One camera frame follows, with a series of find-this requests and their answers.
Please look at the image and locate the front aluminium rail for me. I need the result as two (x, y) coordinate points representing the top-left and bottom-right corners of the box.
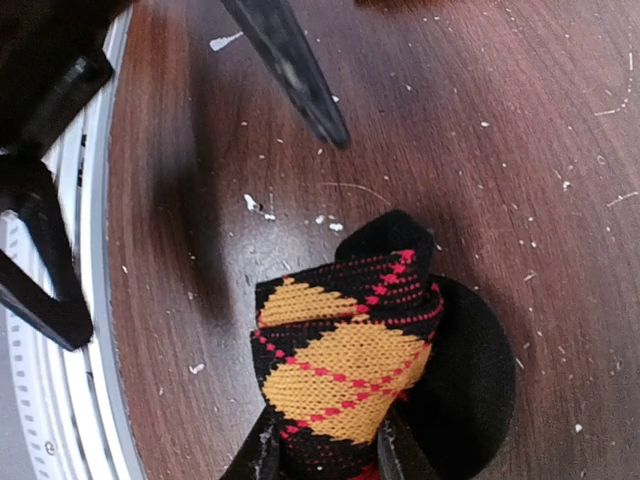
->
(1, 1), (145, 479)

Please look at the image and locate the red yellow argyle sock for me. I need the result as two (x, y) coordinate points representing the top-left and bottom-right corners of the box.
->
(251, 210), (516, 479)

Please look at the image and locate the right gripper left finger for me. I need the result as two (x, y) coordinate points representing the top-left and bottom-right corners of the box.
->
(221, 414), (280, 480)

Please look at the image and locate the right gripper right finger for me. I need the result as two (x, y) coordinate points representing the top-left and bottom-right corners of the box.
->
(377, 409), (439, 480)

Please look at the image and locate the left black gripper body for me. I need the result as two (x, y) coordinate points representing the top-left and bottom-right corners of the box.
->
(1, 1), (132, 150)

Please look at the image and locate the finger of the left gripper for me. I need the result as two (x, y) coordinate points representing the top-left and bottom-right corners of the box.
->
(1, 155), (94, 351)
(223, 0), (351, 149)

